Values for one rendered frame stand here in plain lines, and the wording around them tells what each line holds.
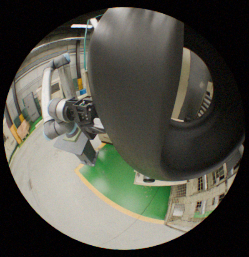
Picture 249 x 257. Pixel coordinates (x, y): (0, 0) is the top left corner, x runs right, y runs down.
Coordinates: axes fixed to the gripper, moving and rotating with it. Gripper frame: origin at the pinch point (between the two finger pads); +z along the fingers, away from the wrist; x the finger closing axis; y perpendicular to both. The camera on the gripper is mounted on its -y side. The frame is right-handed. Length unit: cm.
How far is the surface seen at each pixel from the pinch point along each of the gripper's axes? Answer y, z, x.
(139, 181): -15.0, 11.5, -10.7
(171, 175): 0.8, 14.8, -11.7
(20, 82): 168, -846, 27
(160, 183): -19.5, 24.1, -10.1
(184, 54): 37, 22, 26
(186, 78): 22.6, 25.7, 26.0
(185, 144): -7.2, 33.3, 7.9
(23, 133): -137, -495, -82
